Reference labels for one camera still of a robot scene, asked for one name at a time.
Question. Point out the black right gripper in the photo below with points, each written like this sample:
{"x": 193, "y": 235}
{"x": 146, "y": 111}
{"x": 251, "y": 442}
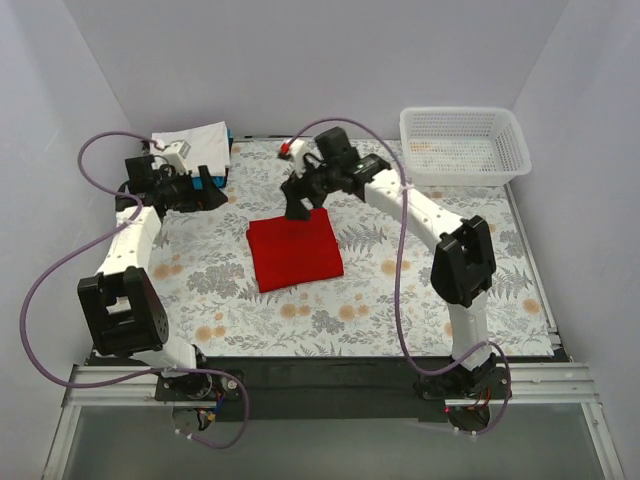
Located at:
{"x": 297, "y": 188}

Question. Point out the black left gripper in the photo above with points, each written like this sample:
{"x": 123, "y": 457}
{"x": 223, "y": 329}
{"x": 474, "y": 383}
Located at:
{"x": 201, "y": 190}

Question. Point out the red t shirt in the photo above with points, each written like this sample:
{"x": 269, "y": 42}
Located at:
{"x": 287, "y": 253}

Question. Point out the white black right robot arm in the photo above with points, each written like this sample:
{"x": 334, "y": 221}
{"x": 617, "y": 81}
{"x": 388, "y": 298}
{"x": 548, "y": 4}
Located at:
{"x": 464, "y": 261}

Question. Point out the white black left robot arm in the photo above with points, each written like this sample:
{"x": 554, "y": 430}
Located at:
{"x": 124, "y": 313}

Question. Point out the teal folded t shirt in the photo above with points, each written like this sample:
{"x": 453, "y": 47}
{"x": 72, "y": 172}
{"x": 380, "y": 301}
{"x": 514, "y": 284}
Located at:
{"x": 211, "y": 146}

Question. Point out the white folded t shirt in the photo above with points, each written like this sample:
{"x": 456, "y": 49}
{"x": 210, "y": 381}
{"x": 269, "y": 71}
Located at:
{"x": 168, "y": 137}

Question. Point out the white plastic basket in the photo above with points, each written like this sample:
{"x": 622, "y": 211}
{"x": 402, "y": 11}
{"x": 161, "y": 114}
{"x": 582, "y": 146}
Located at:
{"x": 463, "y": 146}

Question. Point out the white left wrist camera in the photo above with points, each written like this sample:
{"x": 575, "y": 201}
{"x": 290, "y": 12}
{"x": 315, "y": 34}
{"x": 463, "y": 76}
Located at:
{"x": 176, "y": 154}

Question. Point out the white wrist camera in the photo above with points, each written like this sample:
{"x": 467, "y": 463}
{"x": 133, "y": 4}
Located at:
{"x": 295, "y": 150}
{"x": 176, "y": 154}

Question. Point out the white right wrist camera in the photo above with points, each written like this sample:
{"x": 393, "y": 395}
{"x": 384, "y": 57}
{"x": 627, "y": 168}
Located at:
{"x": 295, "y": 150}

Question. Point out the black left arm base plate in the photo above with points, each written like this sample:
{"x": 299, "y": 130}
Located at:
{"x": 199, "y": 387}

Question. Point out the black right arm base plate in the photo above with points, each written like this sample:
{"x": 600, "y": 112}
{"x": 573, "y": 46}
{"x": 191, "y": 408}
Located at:
{"x": 487, "y": 381}

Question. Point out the aluminium front rail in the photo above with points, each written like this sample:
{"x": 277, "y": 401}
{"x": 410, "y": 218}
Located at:
{"x": 531, "y": 383}

